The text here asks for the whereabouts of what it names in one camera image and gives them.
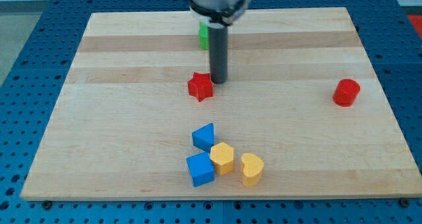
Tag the blue cube block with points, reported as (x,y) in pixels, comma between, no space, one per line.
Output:
(201,169)

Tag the green star block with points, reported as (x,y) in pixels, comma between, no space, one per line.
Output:
(203,36)

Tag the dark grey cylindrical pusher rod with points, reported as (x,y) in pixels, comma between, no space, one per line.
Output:
(217,50)

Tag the light wooden board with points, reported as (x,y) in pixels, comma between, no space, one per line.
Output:
(122,125)

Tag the red star block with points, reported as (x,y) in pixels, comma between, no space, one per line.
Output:
(200,86)

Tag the yellow hexagon block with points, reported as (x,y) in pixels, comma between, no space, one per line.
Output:
(222,157)

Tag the red cylinder block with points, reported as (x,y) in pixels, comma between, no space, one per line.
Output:
(346,92)

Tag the blue triangle block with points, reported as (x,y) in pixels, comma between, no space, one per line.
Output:
(203,138)

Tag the yellow heart block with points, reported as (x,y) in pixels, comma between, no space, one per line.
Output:
(252,168)

